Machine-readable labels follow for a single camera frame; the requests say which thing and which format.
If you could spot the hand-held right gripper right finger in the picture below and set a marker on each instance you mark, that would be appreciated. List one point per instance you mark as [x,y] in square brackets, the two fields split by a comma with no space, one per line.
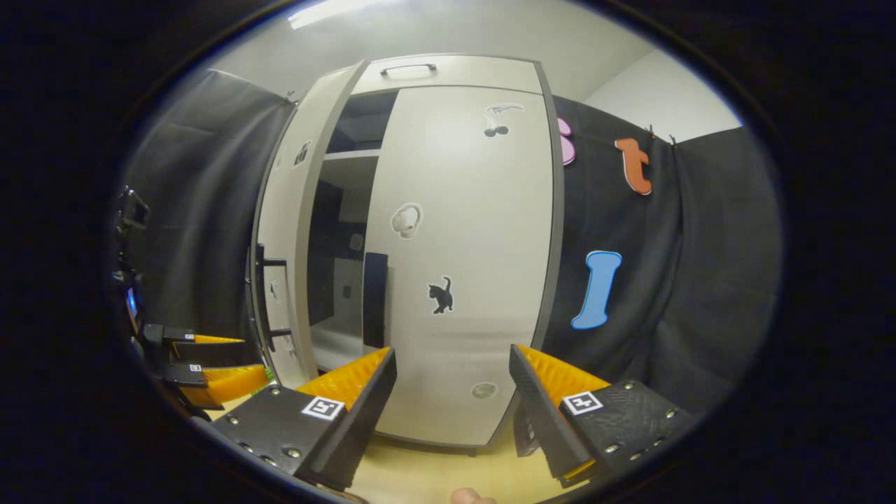
[542,427]

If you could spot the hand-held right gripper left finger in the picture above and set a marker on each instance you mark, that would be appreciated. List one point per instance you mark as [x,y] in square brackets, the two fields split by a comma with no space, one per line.
[360,427]

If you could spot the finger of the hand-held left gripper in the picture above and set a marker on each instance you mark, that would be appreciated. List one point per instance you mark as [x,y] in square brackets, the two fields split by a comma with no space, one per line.
[210,352]
[183,374]

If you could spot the white cabinet door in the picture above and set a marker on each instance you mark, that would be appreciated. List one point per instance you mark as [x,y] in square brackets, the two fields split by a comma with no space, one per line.
[476,231]
[280,203]

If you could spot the grey white cabinet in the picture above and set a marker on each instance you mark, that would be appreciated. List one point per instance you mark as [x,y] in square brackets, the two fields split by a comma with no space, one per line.
[357,122]

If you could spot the dark equipment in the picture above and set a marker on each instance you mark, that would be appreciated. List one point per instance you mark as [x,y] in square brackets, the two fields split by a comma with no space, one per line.
[131,210]

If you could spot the black backdrop cloth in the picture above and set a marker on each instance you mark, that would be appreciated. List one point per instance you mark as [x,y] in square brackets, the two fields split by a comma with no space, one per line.
[203,196]
[700,280]

